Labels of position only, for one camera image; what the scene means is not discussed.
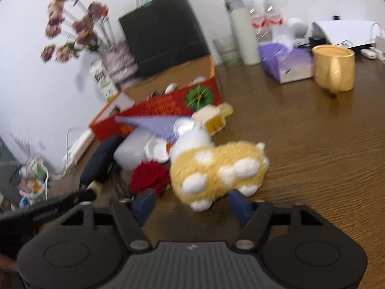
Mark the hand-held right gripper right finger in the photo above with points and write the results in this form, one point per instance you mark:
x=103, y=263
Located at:
x=239, y=207

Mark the small white round gadget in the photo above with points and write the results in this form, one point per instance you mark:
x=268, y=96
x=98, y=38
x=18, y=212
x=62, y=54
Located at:
x=296, y=27

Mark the red artificial rose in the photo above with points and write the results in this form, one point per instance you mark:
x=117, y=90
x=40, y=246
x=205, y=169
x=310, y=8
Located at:
x=149, y=176

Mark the dark folded umbrella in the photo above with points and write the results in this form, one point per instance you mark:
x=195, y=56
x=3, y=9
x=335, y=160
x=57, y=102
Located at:
x=102, y=161

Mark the purple cloth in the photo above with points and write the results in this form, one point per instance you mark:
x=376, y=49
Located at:
x=153, y=124

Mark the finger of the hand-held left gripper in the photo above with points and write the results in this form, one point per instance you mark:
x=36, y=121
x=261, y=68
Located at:
x=70, y=198

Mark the printed cardboard gift box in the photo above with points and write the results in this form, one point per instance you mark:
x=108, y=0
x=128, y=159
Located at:
x=156, y=108

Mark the purple marbled vase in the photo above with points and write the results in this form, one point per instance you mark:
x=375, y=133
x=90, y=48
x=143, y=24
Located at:
x=121, y=61

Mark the black chair back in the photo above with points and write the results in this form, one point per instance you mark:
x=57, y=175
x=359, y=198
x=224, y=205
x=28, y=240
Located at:
x=164, y=33

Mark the white plastic container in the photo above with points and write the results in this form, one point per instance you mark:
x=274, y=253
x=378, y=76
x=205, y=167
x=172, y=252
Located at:
x=132, y=153

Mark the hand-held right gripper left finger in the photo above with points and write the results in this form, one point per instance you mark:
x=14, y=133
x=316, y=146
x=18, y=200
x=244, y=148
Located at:
x=145, y=202

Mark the beige cloth piece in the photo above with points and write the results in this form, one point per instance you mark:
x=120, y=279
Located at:
x=210, y=118

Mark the white thermos bottle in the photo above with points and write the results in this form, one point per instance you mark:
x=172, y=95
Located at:
x=242, y=30

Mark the clear plastic water bottle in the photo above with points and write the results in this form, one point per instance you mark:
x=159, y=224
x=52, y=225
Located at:
x=273, y=13
x=256, y=18

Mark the yellow mug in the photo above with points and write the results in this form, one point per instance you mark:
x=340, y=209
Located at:
x=331, y=66

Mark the white curved desk device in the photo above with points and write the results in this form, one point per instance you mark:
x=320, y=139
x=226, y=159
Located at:
x=346, y=31

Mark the dried flower bouquet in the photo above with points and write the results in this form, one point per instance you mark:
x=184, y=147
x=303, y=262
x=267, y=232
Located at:
x=76, y=21

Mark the purple tissue box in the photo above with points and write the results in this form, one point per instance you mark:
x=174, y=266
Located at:
x=285, y=63

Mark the yellow and white plush toy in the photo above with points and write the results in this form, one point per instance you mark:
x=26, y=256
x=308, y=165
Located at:
x=216, y=165

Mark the wooden desktop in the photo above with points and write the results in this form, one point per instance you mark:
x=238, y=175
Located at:
x=315, y=156

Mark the white power adapter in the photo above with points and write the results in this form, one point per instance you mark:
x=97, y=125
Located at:
x=380, y=41

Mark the white power strip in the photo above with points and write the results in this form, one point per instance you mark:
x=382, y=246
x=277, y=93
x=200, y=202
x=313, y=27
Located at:
x=78, y=147

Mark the milk carton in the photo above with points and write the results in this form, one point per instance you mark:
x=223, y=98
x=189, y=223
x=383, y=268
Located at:
x=103, y=79

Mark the clear glass cup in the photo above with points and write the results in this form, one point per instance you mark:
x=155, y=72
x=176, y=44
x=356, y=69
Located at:
x=227, y=51

